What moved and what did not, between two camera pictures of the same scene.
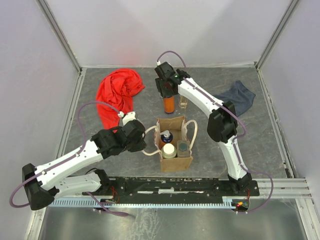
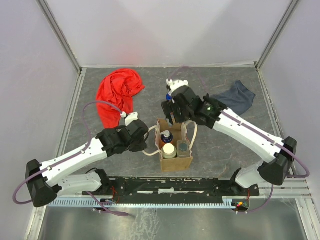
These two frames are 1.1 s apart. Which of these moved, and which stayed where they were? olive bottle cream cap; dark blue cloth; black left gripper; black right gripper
Moved: black right gripper
Stayed: dark blue cloth; olive bottle cream cap; black left gripper
